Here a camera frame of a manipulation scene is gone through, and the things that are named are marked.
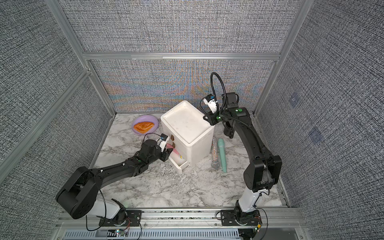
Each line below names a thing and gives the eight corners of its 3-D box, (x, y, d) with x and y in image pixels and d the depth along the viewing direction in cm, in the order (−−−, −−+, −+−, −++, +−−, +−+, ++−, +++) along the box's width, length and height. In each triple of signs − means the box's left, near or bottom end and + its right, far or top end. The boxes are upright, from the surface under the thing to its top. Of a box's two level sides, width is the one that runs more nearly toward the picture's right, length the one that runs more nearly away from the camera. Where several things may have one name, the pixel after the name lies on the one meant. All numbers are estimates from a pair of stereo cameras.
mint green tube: (222, 172, 91) (223, 170, 88) (217, 140, 105) (218, 138, 103) (227, 172, 91) (228, 170, 88) (222, 140, 105) (223, 138, 103)
